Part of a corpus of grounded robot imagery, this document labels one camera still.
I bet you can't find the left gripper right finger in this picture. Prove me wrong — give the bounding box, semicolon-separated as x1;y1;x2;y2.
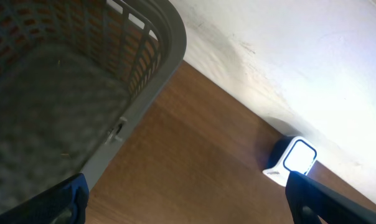
285;171;376;224

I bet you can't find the white barcode scanner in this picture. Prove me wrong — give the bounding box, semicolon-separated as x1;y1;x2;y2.
262;136;317;187

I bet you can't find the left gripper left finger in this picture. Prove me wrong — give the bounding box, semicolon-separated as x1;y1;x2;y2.
0;173;90;224

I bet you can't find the grey plastic mesh basket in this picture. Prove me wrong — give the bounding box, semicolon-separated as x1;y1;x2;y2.
0;0;187;214

